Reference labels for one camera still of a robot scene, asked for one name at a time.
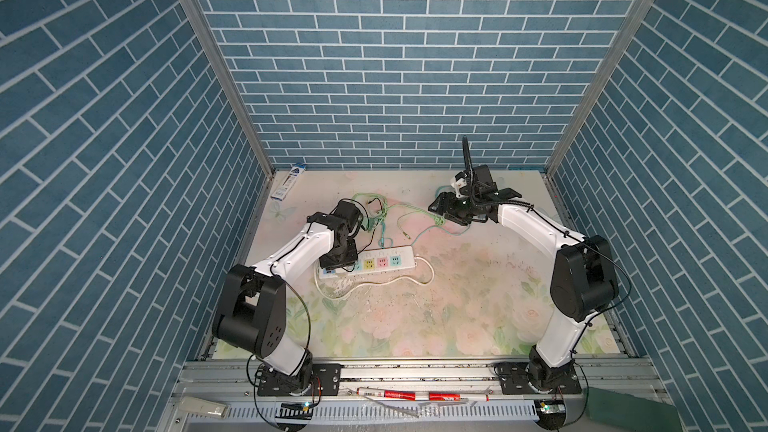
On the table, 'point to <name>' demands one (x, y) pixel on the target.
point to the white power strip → (373, 261)
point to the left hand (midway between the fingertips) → (347, 262)
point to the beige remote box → (203, 407)
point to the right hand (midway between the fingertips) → (434, 207)
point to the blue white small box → (296, 170)
